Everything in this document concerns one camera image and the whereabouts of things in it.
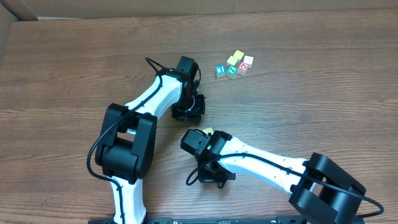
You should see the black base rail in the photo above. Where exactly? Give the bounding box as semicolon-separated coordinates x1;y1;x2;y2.
88;215;364;224

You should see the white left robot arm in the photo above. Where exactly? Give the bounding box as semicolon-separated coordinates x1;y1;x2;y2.
86;57;205;223

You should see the cardboard box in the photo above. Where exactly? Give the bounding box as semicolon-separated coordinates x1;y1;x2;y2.
1;0;397;21

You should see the green Z letter block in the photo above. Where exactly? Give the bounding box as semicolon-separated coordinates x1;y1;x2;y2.
226;65;238;79

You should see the yellow block cluster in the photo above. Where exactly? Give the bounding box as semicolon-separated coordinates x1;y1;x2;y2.
233;50;244;61
226;56;239;67

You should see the yellow block far cluster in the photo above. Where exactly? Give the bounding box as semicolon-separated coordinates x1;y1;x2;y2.
233;50;244;61

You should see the white picture block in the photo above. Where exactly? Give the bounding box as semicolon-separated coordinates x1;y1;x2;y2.
243;55;254;68

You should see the yellow K letter block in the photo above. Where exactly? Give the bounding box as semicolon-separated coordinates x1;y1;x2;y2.
203;128;214;134

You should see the blue letter block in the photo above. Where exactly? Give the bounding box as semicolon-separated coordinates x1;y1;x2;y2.
215;65;226;78

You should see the yellow block near cluster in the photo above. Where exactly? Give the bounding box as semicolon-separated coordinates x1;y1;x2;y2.
226;56;239;67

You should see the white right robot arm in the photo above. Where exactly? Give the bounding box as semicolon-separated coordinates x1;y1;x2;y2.
180;129;366;223

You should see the red picture block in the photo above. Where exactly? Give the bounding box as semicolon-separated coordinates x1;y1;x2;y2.
237;62;249;75

